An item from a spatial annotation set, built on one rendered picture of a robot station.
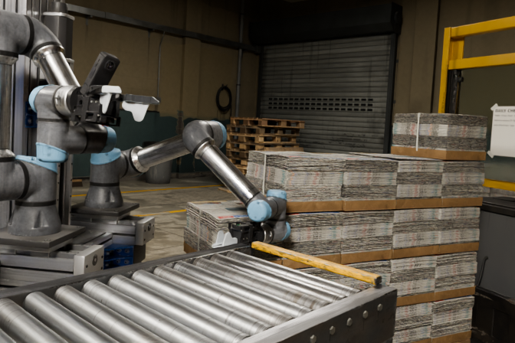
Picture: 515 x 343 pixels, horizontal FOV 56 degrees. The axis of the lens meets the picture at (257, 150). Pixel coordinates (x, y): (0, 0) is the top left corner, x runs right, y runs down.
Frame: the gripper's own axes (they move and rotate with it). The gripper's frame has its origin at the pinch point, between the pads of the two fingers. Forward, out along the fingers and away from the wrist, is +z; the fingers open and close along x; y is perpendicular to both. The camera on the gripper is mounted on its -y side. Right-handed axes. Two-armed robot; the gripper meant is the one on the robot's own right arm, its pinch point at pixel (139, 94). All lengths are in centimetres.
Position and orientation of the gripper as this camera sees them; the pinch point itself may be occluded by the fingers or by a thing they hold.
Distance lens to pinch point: 110.0
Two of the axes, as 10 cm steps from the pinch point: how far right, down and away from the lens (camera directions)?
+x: -5.2, -1.2, -8.4
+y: -1.3, 9.9, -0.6
